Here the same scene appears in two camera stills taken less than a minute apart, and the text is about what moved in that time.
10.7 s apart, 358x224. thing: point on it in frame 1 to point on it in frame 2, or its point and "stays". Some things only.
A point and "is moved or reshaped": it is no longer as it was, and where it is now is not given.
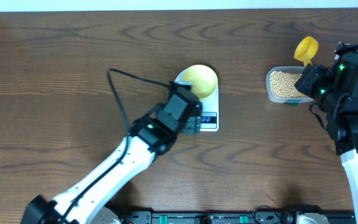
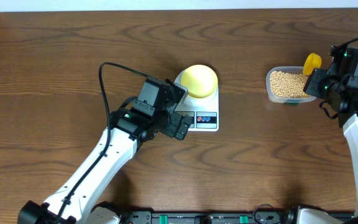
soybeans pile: [283, 84] stays
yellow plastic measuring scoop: [306, 50] is moved or reshaped
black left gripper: [194, 121] to [171, 130]
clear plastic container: [280, 85] stays
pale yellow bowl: [204, 81] stays
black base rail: [262, 217] stays
